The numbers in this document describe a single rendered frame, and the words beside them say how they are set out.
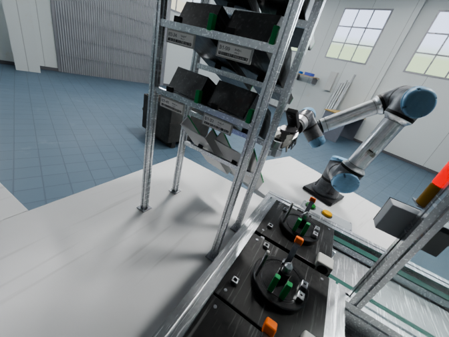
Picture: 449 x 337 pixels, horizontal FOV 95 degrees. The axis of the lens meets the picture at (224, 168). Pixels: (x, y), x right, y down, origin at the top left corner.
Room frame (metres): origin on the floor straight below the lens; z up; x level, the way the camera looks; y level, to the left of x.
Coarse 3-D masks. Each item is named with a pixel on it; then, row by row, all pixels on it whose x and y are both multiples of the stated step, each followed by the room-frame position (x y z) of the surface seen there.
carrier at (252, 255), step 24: (264, 240) 0.49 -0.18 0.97; (240, 264) 0.38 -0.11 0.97; (264, 264) 0.38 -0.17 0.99; (288, 264) 0.35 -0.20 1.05; (216, 288) 0.30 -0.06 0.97; (240, 288) 0.31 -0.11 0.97; (264, 288) 0.31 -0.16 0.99; (288, 288) 0.30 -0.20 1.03; (312, 288) 0.37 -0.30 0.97; (240, 312) 0.26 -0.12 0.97; (264, 312) 0.27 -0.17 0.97; (288, 312) 0.28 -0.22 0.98; (312, 312) 0.30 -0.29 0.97; (288, 336) 0.24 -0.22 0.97; (312, 336) 0.24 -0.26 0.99
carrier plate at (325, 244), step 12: (276, 204) 0.71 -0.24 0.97; (276, 216) 0.63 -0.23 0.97; (264, 228) 0.54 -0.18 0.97; (276, 228) 0.56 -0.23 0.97; (324, 228) 0.64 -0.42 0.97; (276, 240) 0.50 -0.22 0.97; (288, 240) 0.52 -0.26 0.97; (324, 240) 0.57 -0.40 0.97; (288, 252) 0.48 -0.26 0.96; (300, 252) 0.48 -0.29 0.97; (312, 252) 0.49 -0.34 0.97; (324, 252) 0.51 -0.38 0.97; (312, 264) 0.45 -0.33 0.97
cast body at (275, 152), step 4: (276, 140) 0.79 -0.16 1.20; (280, 140) 0.79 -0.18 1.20; (276, 144) 0.77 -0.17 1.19; (280, 144) 0.77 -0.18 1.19; (272, 148) 0.77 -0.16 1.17; (276, 148) 0.76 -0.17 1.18; (280, 148) 0.78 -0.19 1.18; (272, 152) 0.76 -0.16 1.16; (276, 152) 0.75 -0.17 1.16; (280, 152) 0.79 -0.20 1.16; (276, 156) 0.76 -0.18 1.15
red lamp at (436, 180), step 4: (448, 164) 0.41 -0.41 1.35; (444, 168) 0.41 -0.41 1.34; (448, 168) 0.40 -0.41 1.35; (440, 172) 0.41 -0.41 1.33; (444, 172) 0.40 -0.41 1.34; (448, 172) 0.40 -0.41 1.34; (436, 176) 0.42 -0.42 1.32; (440, 176) 0.41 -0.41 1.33; (444, 176) 0.40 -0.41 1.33; (448, 176) 0.39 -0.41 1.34; (432, 180) 0.42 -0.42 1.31; (436, 180) 0.41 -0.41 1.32; (440, 180) 0.40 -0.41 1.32; (444, 180) 0.39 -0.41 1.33; (448, 180) 0.39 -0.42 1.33; (436, 184) 0.40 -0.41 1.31; (440, 184) 0.40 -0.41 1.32; (444, 184) 0.39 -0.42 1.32
